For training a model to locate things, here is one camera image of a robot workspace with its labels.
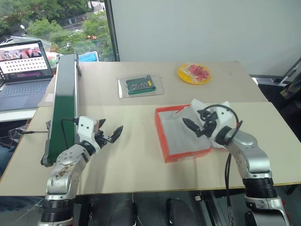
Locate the green conveyor belt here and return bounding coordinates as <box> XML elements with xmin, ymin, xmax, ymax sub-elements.
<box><xmin>40</xmin><ymin>53</ymin><xmax>83</xmax><ymax>168</ymax></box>

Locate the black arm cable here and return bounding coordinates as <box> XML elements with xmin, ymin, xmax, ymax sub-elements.
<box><xmin>61</xmin><ymin>117</ymin><xmax>79</xmax><ymax>150</ymax></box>
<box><xmin>203</xmin><ymin>104</ymin><xmax>244</xmax><ymax>226</ymax></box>

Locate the dark rounded shape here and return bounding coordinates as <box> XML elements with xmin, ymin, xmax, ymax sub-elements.
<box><xmin>165</xmin><ymin>198</ymin><xmax>197</xmax><ymax>226</ymax></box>

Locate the dark window frame post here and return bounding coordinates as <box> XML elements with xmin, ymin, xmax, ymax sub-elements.
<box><xmin>105</xmin><ymin>0</ymin><xmax>121</xmax><ymax>63</ymax></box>

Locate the blue plastic bin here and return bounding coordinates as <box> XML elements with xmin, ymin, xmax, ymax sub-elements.
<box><xmin>78</xmin><ymin>51</ymin><xmax>99</xmax><ymax>63</ymax></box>

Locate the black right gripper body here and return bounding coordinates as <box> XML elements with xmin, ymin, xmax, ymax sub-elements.
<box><xmin>197</xmin><ymin>113</ymin><xmax>218</xmax><ymax>138</ymax></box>

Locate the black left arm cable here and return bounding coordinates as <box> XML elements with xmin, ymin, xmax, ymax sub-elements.
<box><xmin>61</xmin><ymin>117</ymin><xmax>79</xmax><ymax>150</ymax></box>

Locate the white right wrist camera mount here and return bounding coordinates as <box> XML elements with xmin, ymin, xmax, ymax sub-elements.
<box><xmin>213</xmin><ymin>105</ymin><xmax>237</xmax><ymax>130</ymax></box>

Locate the black table leg frame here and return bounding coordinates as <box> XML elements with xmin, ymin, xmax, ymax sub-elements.
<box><xmin>194</xmin><ymin>190</ymin><xmax>223</xmax><ymax>226</ymax></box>

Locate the grey open laptop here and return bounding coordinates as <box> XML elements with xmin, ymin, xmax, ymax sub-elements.
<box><xmin>0</xmin><ymin>40</ymin><xmax>55</xmax><ymax>113</ymax></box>

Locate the yellow plate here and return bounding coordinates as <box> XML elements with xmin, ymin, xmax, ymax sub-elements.
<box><xmin>177</xmin><ymin>63</ymin><xmax>212</xmax><ymax>85</ymax></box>

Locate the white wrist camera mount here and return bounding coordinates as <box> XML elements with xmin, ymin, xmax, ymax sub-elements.
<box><xmin>213</xmin><ymin>105</ymin><xmax>237</xmax><ymax>130</ymax></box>
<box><xmin>77</xmin><ymin>115</ymin><xmax>101</xmax><ymax>149</ymax></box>

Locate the white tissue paper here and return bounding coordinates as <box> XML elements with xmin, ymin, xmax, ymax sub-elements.
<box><xmin>159</xmin><ymin>98</ymin><xmax>236</xmax><ymax>152</ymax></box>

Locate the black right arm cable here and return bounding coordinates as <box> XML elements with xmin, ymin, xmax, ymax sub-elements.
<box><xmin>203</xmin><ymin>104</ymin><xmax>244</xmax><ymax>226</ymax></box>

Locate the green circuit board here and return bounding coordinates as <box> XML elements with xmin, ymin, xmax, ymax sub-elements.
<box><xmin>125</xmin><ymin>74</ymin><xmax>157</xmax><ymax>96</ymax></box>

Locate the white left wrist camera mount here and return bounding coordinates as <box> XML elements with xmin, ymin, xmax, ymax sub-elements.
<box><xmin>77</xmin><ymin>115</ymin><xmax>101</xmax><ymax>149</ymax></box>

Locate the clear plastic packaging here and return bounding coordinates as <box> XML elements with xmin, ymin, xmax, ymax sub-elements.
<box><xmin>8</xmin><ymin>124</ymin><xmax>30</xmax><ymax>145</ymax></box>

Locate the dark cluttered equipment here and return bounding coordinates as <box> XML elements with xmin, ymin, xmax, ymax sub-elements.
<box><xmin>249</xmin><ymin>56</ymin><xmax>301</xmax><ymax>114</ymax></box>

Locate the red wrapped candies heap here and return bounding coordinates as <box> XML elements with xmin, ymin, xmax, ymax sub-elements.
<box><xmin>187</xmin><ymin>64</ymin><xmax>210</xmax><ymax>81</ymax></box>

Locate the thin black table cable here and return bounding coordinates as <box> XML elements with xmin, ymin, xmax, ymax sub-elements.
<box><xmin>22</xmin><ymin>130</ymin><xmax>51</xmax><ymax>135</ymax></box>

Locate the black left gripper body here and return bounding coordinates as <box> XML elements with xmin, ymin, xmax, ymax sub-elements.
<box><xmin>95</xmin><ymin>130</ymin><xmax>112</xmax><ymax>149</ymax></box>

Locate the clear plastic tray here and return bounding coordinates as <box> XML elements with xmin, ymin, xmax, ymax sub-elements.
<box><xmin>117</xmin><ymin>74</ymin><xmax>165</xmax><ymax>99</ymax></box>

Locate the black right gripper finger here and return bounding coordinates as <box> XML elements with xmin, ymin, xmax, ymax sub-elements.
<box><xmin>197</xmin><ymin>109</ymin><xmax>212</xmax><ymax>120</ymax></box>
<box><xmin>182</xmin><ymin>117</ymin><xmax>201</xmax><ymax>134</ymax></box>

